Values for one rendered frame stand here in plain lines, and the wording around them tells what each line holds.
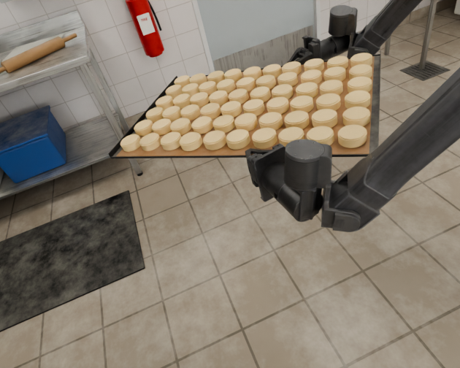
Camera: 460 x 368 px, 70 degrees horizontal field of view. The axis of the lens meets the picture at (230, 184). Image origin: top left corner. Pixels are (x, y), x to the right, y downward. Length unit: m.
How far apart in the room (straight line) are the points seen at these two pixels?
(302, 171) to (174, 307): 1.29
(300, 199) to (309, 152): 0.08
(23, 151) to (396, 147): 2.27
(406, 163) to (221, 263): 1.35
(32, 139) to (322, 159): 2.12
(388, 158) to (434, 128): 0.06
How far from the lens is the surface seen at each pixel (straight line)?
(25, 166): 2.55
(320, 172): 0.50
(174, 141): 0.77
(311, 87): 0.81
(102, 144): 2.55
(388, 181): 0.51
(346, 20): 1.02
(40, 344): 1.96
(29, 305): 2.12
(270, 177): 0.58
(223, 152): 0.70
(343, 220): 0.52
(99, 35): 2.84
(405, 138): 0.48
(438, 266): 1.74
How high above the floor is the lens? 1.40
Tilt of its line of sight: 41 degrees down
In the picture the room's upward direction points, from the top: 16 degrees counter-clockwise
